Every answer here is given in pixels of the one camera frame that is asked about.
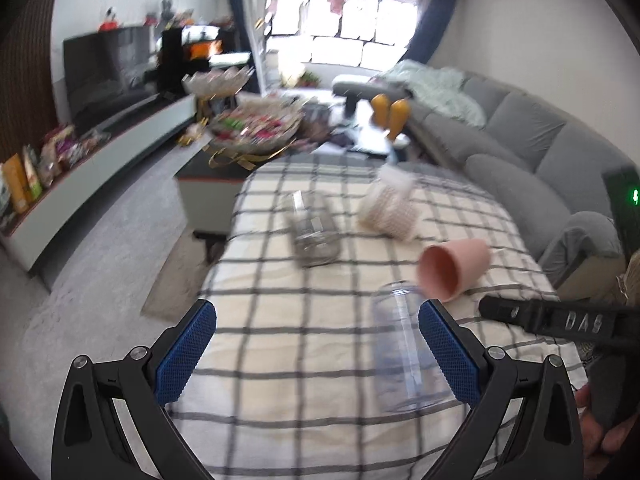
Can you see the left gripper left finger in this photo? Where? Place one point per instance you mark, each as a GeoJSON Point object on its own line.
{"type": "Point", "coordinates": [88, 440]}

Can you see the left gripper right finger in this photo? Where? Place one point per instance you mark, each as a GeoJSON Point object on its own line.
{"type": "Point", "coordinates": [545, 441]}

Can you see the clear plastic measuring bottle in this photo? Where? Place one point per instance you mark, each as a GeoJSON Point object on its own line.
{"type": "Point", "coordinates": [407, 377]}

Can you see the pink plastic cup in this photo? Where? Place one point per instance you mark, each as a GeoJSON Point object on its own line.
{"type": "Point", "coordinates": [447, 270]}

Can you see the patterned white paper cup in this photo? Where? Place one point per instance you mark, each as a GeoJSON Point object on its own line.
{"type": "Point", "coordinates": [385, 210]}

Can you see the plain white plastic cup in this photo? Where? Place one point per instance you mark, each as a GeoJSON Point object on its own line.
{"type": "Point", "coordinates": [399, 180]}

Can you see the square grey glass cup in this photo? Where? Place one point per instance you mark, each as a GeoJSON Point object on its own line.
{"type": "Point", "coordinates": [314, 236]}

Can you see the grey sectional sofa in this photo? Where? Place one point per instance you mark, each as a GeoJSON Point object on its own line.
{"type": "Point", "coordinates": [542, 165]}

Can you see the plaid checkered table cloth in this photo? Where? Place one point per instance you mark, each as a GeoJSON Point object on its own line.
{"type": "Point", "coordinates": [286, 387]}

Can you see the white low tv cabinet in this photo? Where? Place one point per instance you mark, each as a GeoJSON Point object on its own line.
{"type": "Point", "coordinates": [134, 134]}

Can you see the snack bags on cabinet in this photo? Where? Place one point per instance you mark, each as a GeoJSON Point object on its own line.
{"type": "Point", "coordinates": [27, 176]}

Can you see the black coffee table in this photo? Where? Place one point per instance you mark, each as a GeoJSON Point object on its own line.
{"type": "Point", "coordinates": [210, 181]}

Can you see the light green blanket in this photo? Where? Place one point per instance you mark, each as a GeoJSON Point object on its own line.
{"type": "Point", "coordinates": [440, 89]}

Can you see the two-tier snack bowl stand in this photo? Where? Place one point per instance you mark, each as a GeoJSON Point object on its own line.
{"type": "Point", "coordinates": [246, 127]}

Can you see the grey footstool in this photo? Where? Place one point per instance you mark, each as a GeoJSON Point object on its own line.
{"type": "Point", "coordinates": [355, 88]}

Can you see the black flat television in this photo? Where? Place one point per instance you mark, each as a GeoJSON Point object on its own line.
{"type": "Point", "coordinates": [106, 72]}

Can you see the black upright piano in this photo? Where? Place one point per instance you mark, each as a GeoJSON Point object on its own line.
{"type": "Point", "coordinates": [190, 49]}

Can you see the blue window curtain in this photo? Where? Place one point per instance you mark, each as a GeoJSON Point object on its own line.
{"type": "Point", "coordinates": [244, 24]}

